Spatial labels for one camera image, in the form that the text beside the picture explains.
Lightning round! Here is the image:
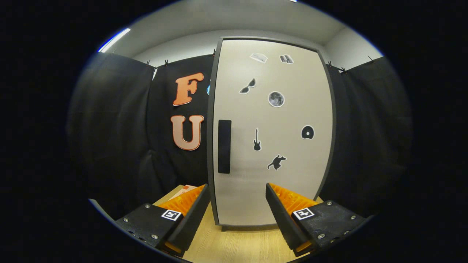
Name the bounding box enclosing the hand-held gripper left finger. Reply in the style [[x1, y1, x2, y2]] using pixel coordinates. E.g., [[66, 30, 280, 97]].
[[115, 184, 211, 256]]

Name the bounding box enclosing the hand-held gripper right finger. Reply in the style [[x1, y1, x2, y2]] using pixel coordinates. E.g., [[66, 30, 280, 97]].
[[265, 183, 368, 256]]

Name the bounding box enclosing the beige shoe cabinet door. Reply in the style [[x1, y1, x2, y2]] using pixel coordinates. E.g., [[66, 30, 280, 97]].
[[213, 39, 334, 226]]

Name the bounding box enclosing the dark grey shoe cabinet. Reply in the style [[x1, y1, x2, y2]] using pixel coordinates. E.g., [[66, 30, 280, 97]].
[[206, 36, 337, 232]]

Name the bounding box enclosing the beige orange book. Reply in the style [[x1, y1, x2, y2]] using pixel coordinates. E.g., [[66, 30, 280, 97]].
[[166, 184, 200, 201]]

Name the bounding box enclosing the black backdrop cloth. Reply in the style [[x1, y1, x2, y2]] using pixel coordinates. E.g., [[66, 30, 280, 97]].
[[68, 52, 412, 220]]

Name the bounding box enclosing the ceiling light strip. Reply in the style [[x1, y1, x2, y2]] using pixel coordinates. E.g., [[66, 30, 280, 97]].
[[98, 28, 131, 53]]

